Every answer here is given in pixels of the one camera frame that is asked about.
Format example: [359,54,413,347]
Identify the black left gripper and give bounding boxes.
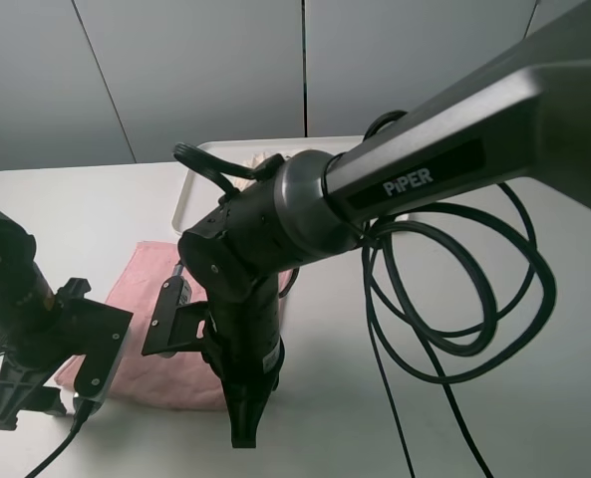
[0,278,91,430]

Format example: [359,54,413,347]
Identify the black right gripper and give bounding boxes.
[206,274,283,449]

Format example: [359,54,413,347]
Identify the pink towel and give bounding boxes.
[55,240,292,412]

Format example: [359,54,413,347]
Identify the cream white towel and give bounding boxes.
[230,152,292,191]

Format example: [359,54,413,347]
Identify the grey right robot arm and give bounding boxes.
[173,1,591,448]

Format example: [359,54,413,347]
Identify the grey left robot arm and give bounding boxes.
[0,211,91,431]

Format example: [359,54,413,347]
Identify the white rectangular plastic tray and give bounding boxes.
[170,133,416,239]

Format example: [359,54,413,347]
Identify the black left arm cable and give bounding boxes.
[0,143,97,478]

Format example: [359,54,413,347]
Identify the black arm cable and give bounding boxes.
[0,143,97,478]
[172,109,558,478]

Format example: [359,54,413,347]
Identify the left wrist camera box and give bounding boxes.
[63,299,133,403]

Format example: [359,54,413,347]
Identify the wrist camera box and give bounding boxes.
[142,263,208,358]
[63,299,133,403]

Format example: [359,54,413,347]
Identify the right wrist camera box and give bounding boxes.
[142,263,208,358]

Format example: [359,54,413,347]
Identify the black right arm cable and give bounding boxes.
[172,109,558,478]

